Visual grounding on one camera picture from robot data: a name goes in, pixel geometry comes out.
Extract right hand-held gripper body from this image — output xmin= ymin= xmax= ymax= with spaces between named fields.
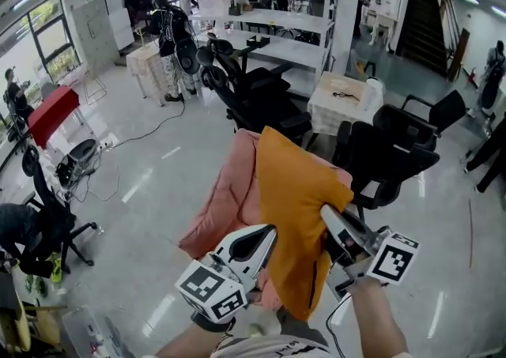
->
xmin=326 ymin=232 xmax=420 ymax=302

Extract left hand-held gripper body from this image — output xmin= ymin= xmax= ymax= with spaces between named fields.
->
xmin=174 ymin=253 xmax=258 ymax=322

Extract orange pillow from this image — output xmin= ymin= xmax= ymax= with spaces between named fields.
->
xmin=255 ymin=126 xmax=355 ymax=322

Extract person's left forearm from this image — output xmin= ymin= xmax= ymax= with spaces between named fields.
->
xmin=156 ymin=315 xmax=238 ymax=357

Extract person's right forearm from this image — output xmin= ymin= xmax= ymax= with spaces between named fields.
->
xmin=347 ymin=279 xmax=408 ymax=353

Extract black wrist band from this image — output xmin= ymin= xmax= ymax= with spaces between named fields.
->
xmin=191 ymin=311 xmax=237 ymax=334

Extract pink padded lounge chair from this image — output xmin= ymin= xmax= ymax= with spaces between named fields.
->
xmin=178 ymin=129 xmax=353 ymax=312

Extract black wheeled office chair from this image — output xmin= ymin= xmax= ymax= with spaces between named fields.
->
xmin=331 ymin=121 xmax=440 ymax=223

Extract person's white shirt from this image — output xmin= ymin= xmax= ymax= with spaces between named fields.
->
xmin=142 ymin=334 xmax=420 ymax=358

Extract person's olive trousers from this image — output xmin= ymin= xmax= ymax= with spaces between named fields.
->
xmin=276 ymin=307 xmax=329 ymax=345

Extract small checked cloth table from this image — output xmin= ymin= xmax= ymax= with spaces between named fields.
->
xmin=307 ymin=71 xmax=384 ymax=136
xmin=125 ymin=46 xmax=187 ymax=107

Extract clear plastic storage bin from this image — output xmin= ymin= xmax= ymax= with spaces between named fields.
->
xmin=61 ymin=304 xmax=134 ymax=358

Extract black ergonomic headrest chair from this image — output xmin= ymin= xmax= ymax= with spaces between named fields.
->
xmin=196 ymin=32 xmax=293 ymax=112
xmin=201 ymin=66 xmax=313 ymax=140

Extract white paper roll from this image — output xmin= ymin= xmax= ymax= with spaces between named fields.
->
xmin=362 ymin=77 xmax=384 ymax=111

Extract black chair with chrome base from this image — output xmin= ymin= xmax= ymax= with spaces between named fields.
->
xmin=373 ymin=89 xmax=467 ymax=152

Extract neon yellow shoe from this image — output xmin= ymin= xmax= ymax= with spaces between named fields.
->
xmin=49 ymin=251 xmax=64 ymax=283

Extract grey and black backpack rig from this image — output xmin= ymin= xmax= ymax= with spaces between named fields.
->
xmin=55 ymin=138 xmax=98 ymax=187

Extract black mesh office chair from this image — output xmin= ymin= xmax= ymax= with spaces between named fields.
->
xmin=21 ymin=145 xmax=99 ymax=274

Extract wooden chair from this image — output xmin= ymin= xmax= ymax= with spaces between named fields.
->
xmin=0 ymin=288 xmax=68 ymax=353

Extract small white wooden table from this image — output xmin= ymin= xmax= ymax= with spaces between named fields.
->
xmin=369 ymin=12 xmax=398 ymax=47

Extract red table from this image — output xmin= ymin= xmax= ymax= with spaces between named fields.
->
xmin=27 ymin=85 xmax=82 ymax=150

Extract dark staircase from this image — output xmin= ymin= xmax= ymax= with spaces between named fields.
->
xmin=395 ymin=0 xmax=459 ymax=81

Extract white shelving unit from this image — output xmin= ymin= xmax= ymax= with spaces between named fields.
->
xmin=176 ymin=0 xmax=341 ymax=85

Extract white box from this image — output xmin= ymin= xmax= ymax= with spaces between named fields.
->
xmin=197 ymin=0 xmax=230 ymax=20

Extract white locker cabinet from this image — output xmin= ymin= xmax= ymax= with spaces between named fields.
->
xmin=70 ymin=0 xmax=119 ymax=69

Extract black clothes rack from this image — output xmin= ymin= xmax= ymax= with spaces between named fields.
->
xmin=123 ymin=0 xmax=157 ymax=33

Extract large black-framed window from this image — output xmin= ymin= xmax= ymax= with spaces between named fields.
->
xmin=0 ymin=0 xmax=82 ymax=144

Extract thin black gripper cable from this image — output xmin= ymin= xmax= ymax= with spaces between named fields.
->
xmin=326 ymin=292 xmax=353 ymax=358

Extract small black cord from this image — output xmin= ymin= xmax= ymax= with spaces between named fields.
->
xmin=331 ymin=90 xmax=361 ymax=103

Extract long black floor cable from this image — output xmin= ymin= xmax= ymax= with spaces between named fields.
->
xmin=100 ymin=89 xmax=187 ymax=150

